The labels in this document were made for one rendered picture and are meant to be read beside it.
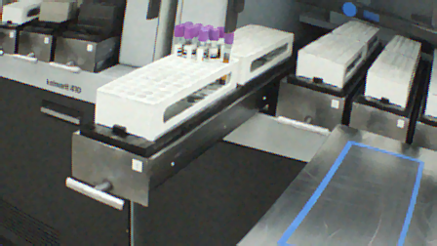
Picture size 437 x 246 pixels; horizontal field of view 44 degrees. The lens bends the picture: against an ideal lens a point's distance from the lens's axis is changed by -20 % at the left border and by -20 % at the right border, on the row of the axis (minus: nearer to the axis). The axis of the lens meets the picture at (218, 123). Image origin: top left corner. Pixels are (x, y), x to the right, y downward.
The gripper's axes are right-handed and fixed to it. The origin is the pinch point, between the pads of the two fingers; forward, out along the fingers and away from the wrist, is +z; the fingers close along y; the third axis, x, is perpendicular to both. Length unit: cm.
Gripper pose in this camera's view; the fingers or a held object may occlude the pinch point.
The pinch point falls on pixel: (189, 18)
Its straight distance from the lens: 101.2
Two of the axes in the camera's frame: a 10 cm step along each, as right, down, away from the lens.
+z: -1.2, 9.3, 3.5
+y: 9.1, 2.5, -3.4
